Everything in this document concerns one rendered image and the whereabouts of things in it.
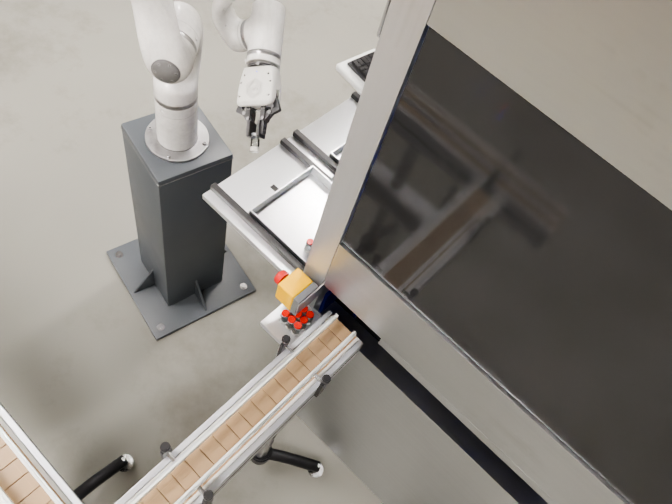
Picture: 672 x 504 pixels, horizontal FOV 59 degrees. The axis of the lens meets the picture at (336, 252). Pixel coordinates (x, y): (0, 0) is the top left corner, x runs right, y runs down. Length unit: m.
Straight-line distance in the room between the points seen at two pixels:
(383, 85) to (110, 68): 2.52
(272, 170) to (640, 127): 1.24
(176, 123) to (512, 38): 1.15
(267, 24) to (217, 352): 1.39
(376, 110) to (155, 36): 0.70
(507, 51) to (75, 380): 2.03
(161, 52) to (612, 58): 1.07
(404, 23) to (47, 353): 1.98
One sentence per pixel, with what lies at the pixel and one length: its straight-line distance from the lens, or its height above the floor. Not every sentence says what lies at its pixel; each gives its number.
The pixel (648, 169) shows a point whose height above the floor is 1.83.
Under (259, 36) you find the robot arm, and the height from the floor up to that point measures 1.34.
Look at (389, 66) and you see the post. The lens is 0.96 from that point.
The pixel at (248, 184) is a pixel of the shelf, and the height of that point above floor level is 0.88.
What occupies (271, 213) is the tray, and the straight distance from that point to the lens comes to 1.73.
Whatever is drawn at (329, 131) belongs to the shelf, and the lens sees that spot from 1.97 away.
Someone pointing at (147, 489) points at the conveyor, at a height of 0.97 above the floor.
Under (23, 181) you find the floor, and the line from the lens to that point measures 2.96.
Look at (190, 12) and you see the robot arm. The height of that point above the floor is 1.28.
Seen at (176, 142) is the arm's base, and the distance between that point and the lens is 1.83.
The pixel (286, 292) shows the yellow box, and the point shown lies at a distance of 1.45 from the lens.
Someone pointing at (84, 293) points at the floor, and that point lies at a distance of 2.62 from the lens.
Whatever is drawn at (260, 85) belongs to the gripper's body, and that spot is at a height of 1.28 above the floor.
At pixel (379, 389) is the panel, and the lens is 1.66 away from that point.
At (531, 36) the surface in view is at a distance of 0.81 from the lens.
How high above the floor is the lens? 2.31
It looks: 57 degrees down
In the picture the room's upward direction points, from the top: 22 degrees clockwise
